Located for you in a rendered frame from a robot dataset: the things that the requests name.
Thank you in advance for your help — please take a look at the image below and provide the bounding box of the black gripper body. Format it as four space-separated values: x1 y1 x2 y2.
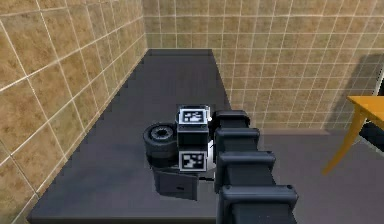
142 122 200 202

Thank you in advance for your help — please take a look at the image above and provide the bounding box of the dark grey counter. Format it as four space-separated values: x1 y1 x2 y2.
26 48 234 224

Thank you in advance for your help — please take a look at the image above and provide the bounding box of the yellow wooden table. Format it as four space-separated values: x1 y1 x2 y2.
321 95 384 176

